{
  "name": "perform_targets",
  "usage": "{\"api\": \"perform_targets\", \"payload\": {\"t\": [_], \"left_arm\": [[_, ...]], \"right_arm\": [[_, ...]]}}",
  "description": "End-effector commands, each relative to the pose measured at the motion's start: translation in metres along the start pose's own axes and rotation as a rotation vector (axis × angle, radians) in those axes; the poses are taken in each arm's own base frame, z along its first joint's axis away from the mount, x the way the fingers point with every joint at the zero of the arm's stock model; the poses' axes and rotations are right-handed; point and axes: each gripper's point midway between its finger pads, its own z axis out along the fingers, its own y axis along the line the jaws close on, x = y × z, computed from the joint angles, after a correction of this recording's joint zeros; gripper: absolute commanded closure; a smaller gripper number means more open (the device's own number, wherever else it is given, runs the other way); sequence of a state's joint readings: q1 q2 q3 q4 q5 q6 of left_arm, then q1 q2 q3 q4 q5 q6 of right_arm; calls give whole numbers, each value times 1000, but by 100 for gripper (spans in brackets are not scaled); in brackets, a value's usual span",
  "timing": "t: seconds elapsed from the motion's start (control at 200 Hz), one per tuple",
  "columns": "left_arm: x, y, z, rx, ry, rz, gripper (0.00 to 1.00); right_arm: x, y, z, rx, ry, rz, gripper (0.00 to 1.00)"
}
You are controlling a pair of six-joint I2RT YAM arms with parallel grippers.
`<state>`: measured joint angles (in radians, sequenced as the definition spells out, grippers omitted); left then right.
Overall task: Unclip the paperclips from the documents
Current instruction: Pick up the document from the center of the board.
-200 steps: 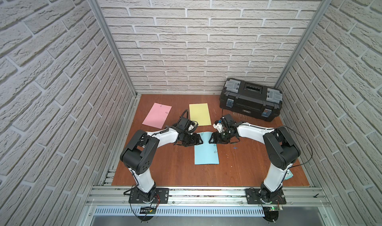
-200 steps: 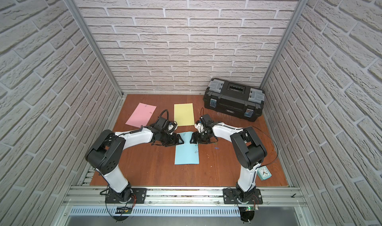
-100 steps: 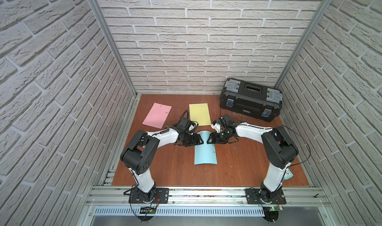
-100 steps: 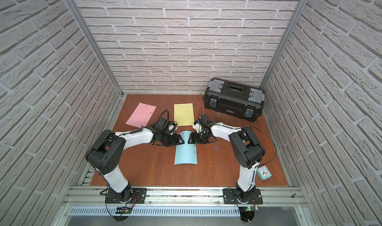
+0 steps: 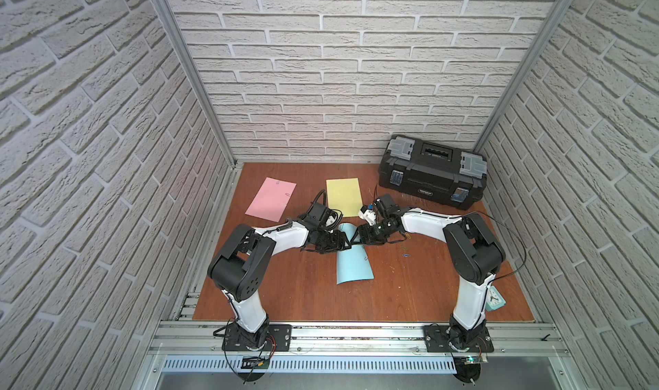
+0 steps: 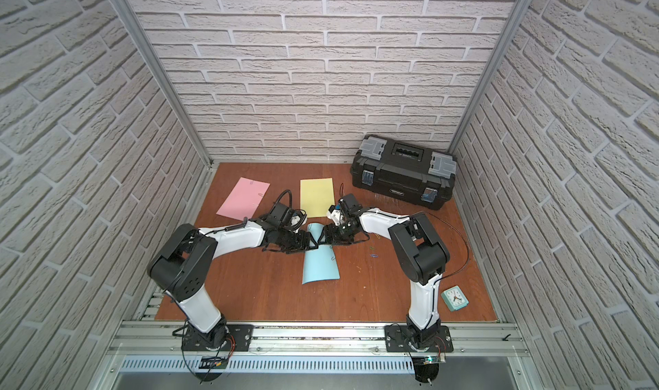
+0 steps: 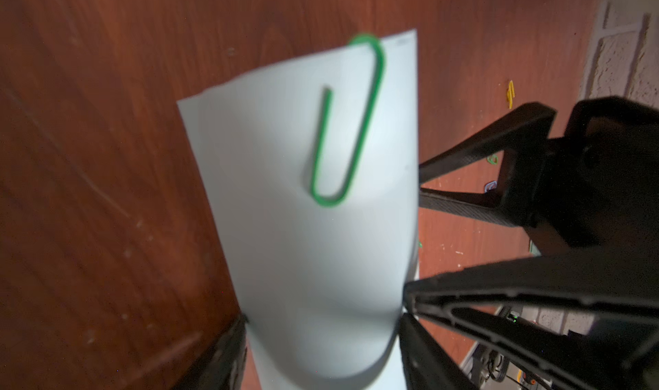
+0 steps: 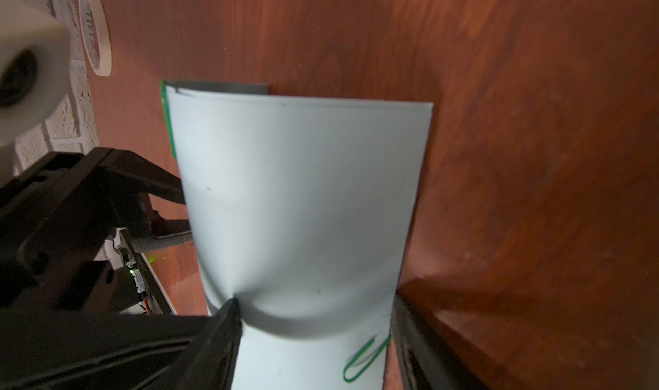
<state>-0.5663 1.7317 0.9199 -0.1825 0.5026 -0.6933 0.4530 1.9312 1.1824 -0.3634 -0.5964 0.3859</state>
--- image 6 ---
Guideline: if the light blue paper sheet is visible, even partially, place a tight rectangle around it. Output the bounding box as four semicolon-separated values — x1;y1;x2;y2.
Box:
302;223;340;285

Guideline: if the yellow paper sheet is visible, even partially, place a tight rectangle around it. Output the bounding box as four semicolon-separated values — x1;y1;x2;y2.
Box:
300;178;335;218

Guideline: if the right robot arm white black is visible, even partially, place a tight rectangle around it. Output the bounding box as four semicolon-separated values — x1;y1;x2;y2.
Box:
320;194;451;349

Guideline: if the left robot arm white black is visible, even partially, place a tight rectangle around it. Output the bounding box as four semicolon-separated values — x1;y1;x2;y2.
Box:
146;189;319;352

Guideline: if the pink paper sheet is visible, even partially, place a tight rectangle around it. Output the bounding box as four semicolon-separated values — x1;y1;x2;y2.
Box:
216;177;270;221

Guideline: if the black plastic toolbox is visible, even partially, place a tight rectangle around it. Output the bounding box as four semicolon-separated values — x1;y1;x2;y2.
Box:
350;134;458;210

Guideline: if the small teal card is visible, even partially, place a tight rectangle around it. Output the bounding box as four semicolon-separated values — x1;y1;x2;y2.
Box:
441;285;470;312

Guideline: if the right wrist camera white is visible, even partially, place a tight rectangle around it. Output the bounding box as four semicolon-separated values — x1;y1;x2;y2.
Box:
327;206;345;225

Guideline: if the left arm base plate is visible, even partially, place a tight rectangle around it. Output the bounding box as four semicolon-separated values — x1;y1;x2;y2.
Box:
182;324;255;352

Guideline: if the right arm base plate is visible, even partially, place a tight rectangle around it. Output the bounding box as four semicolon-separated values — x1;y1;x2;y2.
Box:
384;323;454;354

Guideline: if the aluminium front rail frame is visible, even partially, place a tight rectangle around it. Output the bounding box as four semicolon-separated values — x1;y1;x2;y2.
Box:
91;321;541;389

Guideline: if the left corner aluminium post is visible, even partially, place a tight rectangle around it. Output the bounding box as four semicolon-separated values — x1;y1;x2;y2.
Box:
108;0;213;168

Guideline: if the corner aluminium post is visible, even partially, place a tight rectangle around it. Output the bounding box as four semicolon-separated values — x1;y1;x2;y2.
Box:
448;0;532;154
108;0;213;168

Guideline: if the right corner aluminium post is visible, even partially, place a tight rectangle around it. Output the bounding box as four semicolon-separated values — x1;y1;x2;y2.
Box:
448;0;532;154

